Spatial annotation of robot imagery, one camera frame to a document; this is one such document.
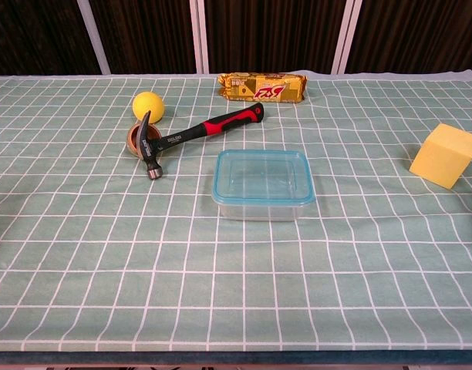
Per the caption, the blue translucent lid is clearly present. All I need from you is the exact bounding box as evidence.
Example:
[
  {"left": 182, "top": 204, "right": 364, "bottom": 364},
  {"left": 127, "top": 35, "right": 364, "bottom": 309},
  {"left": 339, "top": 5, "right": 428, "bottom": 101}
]
[{"left": 212, "top": 149, "right": 318, "bottom": 210}]

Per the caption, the clear plastic container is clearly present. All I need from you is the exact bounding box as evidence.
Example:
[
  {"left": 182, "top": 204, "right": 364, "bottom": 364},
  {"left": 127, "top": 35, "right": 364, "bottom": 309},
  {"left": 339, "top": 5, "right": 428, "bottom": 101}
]
[{"left": 215, "top": 191, "right": 311, "bottom": 223}]

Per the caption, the black red claw hammer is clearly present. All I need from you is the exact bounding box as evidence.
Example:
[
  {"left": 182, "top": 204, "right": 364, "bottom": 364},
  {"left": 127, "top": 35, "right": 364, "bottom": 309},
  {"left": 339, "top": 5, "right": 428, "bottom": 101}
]
[{"left": 137, "top": 102, "right": 266, "bottom": 181}]

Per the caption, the gold cracker packet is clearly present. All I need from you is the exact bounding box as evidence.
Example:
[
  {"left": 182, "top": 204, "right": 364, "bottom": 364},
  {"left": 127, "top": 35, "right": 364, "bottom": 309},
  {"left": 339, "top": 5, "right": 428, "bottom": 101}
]
[{"left": 216, "top": 72, "right": 310, "bottom": 105}]

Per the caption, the brown tape roll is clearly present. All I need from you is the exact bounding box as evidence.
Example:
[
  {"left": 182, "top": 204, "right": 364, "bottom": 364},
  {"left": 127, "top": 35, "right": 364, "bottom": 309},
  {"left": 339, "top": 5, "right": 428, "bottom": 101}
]
[{"left": 126, "top": 122, "right": 163, "bottom": 155}]

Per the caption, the yellow ball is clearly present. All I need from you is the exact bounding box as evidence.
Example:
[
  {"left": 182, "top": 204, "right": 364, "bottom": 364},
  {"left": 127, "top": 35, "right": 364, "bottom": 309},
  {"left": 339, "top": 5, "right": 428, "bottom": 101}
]
[{"left": 132, "top": 91, "right": 166, "bottom": 125}]

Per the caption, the green checked tablecloth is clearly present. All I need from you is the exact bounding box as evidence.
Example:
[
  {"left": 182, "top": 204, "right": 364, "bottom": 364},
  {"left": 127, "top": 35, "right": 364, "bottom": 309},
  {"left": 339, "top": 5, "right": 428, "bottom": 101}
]
[{"left": 0, "top": 69, "right": 472, "bottom": 352}]

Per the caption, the dark folding screen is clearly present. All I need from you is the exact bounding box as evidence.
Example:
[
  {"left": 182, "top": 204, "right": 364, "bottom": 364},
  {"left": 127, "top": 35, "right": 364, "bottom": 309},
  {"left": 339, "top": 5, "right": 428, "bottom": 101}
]
[{"left": 0, "top": 0, "right": 472, "bottom": 76}]

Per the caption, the yellow sponge block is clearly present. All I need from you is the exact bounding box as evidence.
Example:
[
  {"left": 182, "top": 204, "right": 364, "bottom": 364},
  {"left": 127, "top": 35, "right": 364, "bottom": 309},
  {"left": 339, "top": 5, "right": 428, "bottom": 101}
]
[{"left": 408, "top": 123, "right": 472, "bottom": 190}]

